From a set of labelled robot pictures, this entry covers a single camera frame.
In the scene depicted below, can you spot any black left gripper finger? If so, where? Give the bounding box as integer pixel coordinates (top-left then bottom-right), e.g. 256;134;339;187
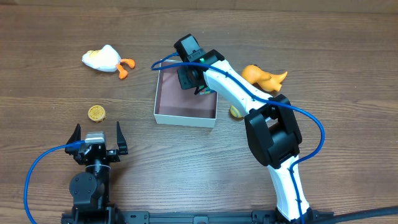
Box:
116;121;128;155
65;123;81;155

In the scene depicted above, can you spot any colourful puzzle cube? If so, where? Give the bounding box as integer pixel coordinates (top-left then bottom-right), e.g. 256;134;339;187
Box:
200;87;215;95

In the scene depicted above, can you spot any white box pink interior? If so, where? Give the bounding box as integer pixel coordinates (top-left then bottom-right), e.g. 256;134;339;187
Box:
154;67;218;128

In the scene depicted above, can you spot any yellow ball with grey eye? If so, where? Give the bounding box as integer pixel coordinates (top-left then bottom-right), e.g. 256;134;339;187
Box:
229;105;243;119

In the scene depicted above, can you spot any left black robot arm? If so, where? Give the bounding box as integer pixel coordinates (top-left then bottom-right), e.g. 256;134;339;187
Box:
65;123;128;211

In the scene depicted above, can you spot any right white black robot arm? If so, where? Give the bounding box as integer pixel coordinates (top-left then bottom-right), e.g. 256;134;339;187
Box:
174;34;310;223

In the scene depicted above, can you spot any orange round fan toy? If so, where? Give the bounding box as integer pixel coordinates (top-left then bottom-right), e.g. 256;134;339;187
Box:
88;105;106;123

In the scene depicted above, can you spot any orange dinosaur toy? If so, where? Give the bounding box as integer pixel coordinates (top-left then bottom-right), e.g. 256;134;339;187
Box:
241;64;288;91

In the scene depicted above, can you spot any white plush duck toy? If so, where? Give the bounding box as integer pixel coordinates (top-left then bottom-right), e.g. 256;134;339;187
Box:
81;45;136;80

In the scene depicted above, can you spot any left blue cable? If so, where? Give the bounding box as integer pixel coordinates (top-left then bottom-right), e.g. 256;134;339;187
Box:
24;140;86;224

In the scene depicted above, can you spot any blue cable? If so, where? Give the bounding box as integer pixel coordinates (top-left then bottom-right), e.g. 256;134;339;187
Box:
24;140;86;224
150;51;326;224

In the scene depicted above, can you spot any right blue cable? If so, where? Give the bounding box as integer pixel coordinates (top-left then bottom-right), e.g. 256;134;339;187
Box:
150;51;326;224

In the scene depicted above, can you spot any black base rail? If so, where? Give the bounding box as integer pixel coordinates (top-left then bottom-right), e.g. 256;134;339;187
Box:
60;203;335;224

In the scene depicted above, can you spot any thick black cable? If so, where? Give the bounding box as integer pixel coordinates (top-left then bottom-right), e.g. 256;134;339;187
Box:
306;205;398;224

